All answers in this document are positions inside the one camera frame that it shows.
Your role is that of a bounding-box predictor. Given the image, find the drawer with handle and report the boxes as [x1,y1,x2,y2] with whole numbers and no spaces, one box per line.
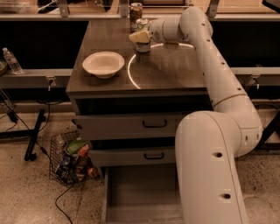
[75,113,185,141]
[89,147,175,167]

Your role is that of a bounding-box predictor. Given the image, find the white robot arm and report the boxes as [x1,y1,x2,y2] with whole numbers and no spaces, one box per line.
[129,6,263,224]

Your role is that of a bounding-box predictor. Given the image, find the middle drawer with handle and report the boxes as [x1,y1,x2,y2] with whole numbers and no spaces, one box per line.
[89,147,175,167]

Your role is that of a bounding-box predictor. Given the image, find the open bottom drawer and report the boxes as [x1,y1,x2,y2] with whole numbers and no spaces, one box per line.
[101,164,183,224]

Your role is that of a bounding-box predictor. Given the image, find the black floor cable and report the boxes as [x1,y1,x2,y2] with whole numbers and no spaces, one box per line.
[34,84,77,224]

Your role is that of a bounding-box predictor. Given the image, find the green white 7up can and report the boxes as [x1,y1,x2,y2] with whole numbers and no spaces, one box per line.
[136,18,151,53]

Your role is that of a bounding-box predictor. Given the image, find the top drawer with handle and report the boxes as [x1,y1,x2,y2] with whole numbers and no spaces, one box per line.
[75,113,185,141]

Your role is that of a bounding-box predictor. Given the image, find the white bowl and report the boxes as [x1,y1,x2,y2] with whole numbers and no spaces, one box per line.
[82,52,125,79]

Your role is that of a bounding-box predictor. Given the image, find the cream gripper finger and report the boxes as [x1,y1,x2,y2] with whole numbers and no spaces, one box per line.
[129,29,151,43]

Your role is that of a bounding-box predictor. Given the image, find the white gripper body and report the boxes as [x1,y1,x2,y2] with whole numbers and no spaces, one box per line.
[149,18,166,43]

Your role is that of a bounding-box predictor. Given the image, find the dark brown drink can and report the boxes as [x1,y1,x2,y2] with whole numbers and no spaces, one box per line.
[129,2,143,32]

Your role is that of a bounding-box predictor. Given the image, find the clear plastic water bottle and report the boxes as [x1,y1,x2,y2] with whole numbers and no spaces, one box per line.
[3,47,24,74]

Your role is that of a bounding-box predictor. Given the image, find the grey drawer cabinet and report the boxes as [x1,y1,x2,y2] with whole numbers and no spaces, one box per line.
[66,17,214,182]

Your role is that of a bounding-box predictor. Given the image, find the green snack bag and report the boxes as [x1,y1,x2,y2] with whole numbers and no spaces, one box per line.
[65,139,87,155]

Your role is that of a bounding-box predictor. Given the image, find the black left table leg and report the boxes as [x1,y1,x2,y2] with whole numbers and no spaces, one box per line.
[0,109,46,161]

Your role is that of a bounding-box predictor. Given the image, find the wire basket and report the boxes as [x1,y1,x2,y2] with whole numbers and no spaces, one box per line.
[49,131,99,186]

